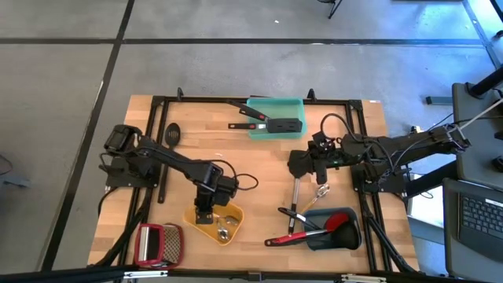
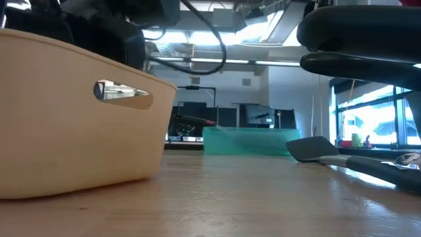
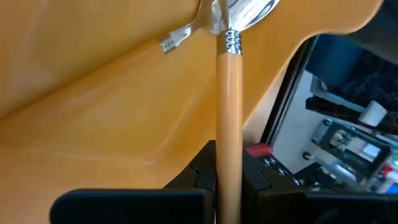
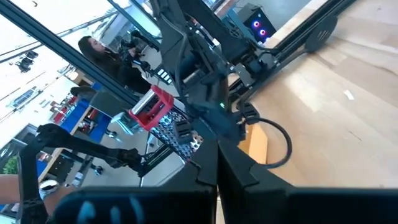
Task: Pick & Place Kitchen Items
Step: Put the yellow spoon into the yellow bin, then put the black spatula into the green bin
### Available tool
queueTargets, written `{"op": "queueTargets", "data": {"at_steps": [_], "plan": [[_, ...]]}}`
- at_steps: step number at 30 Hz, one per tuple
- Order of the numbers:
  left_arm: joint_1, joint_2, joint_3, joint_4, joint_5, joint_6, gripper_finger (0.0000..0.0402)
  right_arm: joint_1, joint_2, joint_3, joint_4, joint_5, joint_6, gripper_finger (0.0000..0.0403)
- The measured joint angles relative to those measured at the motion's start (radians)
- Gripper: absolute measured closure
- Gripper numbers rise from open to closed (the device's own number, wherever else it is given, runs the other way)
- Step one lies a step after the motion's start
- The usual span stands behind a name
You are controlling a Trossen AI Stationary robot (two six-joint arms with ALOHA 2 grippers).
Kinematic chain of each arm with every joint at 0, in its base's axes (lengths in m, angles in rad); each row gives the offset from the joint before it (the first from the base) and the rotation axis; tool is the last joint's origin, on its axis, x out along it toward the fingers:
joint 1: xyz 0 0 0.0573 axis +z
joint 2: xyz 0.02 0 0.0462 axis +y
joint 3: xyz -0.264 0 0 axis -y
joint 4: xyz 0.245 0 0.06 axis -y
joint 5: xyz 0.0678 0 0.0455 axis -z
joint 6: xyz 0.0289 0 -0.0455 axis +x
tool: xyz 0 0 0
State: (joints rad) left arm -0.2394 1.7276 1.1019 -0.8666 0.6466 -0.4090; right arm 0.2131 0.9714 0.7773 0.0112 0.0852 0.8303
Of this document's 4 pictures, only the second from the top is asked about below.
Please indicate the yellow plastic bin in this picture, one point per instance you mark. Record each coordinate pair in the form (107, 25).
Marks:
(65, 148)

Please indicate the solid turner steel shaft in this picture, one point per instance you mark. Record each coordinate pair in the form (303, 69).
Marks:
(312, 148)

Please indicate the red silicone spoon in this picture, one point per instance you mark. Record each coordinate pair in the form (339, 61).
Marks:
(411, 2)

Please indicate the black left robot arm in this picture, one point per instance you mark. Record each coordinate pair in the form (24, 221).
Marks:
(148, 10)

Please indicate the long ceiling light strip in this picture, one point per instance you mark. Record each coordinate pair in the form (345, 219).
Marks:
(217, 61)

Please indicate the dark background cabinet row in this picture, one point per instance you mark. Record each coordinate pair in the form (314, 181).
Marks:
(227, 116)

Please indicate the black computer monitor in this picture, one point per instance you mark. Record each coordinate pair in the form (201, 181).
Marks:
(260, 115)

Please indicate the translucent teal plastic bin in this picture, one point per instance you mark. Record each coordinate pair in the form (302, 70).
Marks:
(250, 141)

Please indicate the small red box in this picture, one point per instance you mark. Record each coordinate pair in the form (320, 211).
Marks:
(346, 143)

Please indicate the small green object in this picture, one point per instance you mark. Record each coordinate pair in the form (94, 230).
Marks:
(356, 141)

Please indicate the small dark figurine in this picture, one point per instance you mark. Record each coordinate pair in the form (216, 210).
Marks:
(367, 142)

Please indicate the grey wall vent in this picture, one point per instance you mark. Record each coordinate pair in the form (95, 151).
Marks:
(246, 82)
(195, 80)

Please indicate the black background rig frame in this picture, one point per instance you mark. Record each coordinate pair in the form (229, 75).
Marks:
(197, 87)

